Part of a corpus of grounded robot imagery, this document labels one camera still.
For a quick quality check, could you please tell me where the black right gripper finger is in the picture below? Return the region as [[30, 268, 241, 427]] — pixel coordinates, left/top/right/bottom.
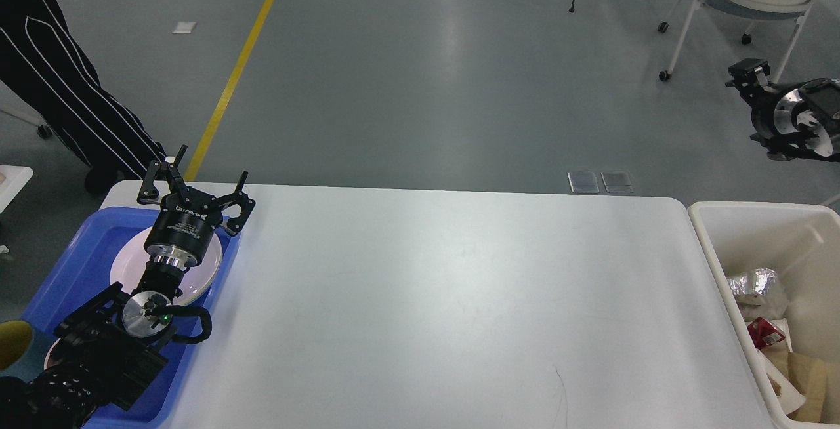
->
[[750, 131, 798, 162], [725, 58, 774, 103]]

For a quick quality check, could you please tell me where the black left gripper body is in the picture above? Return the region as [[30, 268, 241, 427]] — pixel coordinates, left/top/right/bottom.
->
[[143, 196, 222, 267]]

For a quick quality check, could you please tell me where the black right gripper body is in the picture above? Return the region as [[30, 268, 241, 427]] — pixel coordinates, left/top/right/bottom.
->
[[750, 85, 810, 154]]

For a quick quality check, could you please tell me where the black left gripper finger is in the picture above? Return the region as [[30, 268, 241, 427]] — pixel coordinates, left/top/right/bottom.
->
[[208, 170, 256, 237], [136, 144, 197, 210]]

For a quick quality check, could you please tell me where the pink plate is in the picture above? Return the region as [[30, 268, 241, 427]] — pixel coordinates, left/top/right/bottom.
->
[[109, 228, 223, 306]]

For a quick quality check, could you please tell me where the red foil wrapper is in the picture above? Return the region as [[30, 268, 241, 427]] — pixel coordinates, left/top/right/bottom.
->
[[746, 316, 787, 350]]

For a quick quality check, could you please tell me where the large brown paper bag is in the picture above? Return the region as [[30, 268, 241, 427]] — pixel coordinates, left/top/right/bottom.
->
[[765, 351, 828, 422]]

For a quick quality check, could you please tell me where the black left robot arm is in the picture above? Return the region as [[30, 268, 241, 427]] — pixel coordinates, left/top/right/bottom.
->
[[2, 146, 256, 428]]

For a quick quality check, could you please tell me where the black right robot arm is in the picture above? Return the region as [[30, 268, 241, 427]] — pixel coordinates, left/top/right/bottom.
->
[[726, 58, 839, 163]]

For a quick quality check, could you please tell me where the white plastic bin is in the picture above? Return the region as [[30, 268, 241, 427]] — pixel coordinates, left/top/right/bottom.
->
[[688, 201, 839, 428]]

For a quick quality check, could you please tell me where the white side table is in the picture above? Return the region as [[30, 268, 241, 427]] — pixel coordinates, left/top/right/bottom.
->
[[0, 164, 33, 213]]

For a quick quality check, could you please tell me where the right floor plate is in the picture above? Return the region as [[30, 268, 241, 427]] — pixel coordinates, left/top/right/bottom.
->
[[600, 171, 634, 195]]

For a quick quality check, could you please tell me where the floor plate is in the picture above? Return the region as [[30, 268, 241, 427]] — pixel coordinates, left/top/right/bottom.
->
[[567, 170, 600, 195], [600, 171, 634, 195]]

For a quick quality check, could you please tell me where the person in black tracksuit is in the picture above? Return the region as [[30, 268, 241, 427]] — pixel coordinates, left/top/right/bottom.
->
[[1, 0, 166, 195]]

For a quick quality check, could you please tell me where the left floor plate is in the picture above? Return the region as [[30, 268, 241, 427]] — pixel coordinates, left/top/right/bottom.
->
[[567, 170, 600, 195]]

